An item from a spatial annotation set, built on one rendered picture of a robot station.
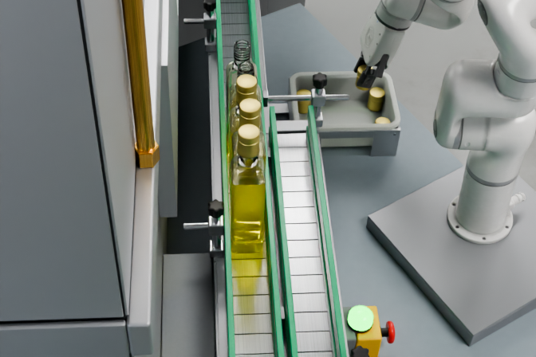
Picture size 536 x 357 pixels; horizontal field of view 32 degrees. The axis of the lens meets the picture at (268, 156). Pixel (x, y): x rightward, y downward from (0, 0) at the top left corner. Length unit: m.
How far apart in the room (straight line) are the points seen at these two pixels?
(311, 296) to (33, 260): 0.80
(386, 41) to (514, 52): 0.48
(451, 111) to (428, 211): 0.37
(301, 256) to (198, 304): 0.20
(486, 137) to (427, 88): 1.68
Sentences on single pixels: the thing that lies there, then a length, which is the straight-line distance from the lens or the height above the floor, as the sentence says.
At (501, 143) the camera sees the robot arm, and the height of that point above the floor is 1.06.
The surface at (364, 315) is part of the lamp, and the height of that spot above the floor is 0.85.
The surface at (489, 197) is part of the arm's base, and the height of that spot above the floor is 0.92.
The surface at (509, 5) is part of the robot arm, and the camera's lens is 1.40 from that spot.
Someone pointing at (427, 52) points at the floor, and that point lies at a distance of 3.45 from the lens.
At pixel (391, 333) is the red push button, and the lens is 1.67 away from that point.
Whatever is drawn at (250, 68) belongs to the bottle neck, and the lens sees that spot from 1.61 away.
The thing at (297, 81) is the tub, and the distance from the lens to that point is 2.04.
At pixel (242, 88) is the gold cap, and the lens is 1.53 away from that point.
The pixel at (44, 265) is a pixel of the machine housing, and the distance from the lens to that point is 0.90.
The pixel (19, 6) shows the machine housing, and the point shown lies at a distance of 0.68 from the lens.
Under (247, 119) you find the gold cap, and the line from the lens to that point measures 1.50.
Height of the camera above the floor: 2.20
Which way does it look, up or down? 47 degrees down
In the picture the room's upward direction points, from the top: 3 degrees clockwise
